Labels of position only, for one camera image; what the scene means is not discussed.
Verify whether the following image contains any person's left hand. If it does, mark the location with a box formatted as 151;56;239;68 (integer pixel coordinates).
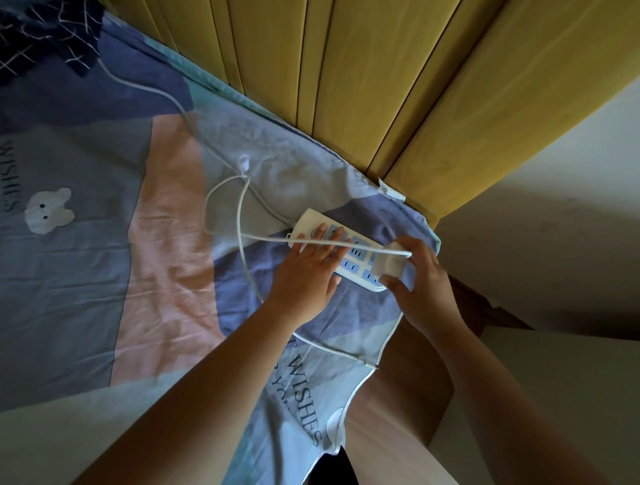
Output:
265;225;353;326

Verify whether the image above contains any person's right hand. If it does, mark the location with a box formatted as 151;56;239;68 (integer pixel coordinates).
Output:
379;235;466;343

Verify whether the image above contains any white charger adapter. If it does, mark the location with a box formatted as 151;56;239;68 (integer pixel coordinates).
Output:
375;242;414;278

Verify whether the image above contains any white power strip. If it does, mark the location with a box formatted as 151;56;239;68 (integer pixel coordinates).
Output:
286;208;401;293

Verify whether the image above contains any white charging cable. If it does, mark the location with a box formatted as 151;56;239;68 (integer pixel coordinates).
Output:
202;172;414;372

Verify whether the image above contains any person's right forearm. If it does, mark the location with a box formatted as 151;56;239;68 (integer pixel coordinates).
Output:
429;314;606;485

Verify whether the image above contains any person's left forearm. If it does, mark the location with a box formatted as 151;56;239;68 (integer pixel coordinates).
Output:
75;304;313;485

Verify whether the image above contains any blue and pink bedsheet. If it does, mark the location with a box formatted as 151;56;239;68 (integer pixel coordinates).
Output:
0;9;443;485

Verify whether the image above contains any dark checked blanket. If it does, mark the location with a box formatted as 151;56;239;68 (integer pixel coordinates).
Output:
0;0;105;87

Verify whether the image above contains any white power strip cord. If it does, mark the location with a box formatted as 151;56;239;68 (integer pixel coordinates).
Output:
97;57;301;227

